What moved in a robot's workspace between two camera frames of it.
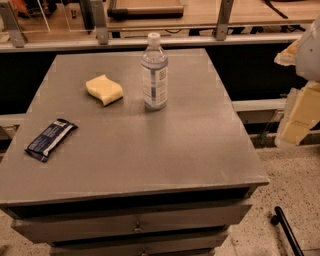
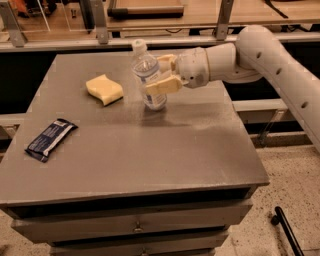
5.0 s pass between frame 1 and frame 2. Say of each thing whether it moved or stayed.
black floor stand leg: stayed
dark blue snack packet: stayed
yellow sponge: stayed
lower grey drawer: stayed
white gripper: moved
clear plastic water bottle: moved
